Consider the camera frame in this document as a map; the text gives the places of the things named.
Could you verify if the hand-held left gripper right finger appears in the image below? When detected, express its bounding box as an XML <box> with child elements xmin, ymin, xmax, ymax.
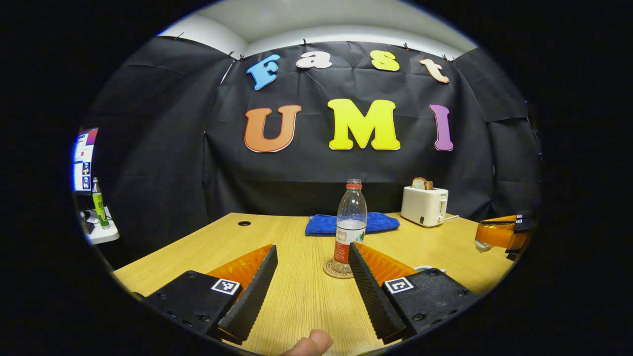
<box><xmin>348</xmin><ymin>242</ymin><xmax>479</xmax><ymax>345</ymax></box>

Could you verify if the black backdrop cloth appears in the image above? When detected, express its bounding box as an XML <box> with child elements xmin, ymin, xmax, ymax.
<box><xmin>82</xmin><ymin>36</ymin><xmax>542</xmax><ymax>270</ymax></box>

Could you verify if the green bottle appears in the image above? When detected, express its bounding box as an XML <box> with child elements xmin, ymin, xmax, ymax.
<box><xmin>91</xmin><ymin>177</ymin><xmax>110</xmax><ymax>229</ymax></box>

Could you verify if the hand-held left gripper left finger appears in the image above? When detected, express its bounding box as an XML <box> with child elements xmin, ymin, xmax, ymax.
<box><xmin>143</xmin><ymin>244</ymin><xmax>279</xmax><ymax>346</ymax></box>

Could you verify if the blue folded towel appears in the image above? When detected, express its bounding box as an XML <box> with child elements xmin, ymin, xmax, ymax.
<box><xmin>305</xmin><ymin>212</ymin><xmax>401</xmax><ymax>237</ymax></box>

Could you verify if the round cork coaster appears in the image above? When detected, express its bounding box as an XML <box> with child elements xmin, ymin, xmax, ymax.
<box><xmin>323</xmin><ymin>258</ymin><xmax>355</xmax><ymax>280</ymax></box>

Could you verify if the white toaster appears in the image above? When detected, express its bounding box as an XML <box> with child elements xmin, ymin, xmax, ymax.
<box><xmin>401</xmin><ymin>186</ymin><xmax>449</xmax><ymax>227</ymax></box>

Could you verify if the white side table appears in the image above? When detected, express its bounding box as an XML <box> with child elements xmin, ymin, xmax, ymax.
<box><xmin>82</xmin><ymin>208</ymin><xmax>120</xmax><ymax>245</ymax></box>

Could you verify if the clear plastic water bottle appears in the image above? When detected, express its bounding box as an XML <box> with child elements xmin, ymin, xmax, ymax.
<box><xmin>334</xmin><ymin>179</ymin><xmax>368</xmax><ymax>274</ymax></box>

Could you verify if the computer monitor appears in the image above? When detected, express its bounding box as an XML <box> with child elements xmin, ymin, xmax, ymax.
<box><xmin>73</xmin><ymin>128</ymin><xmax>99</xmax><ymax>193</ymax></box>

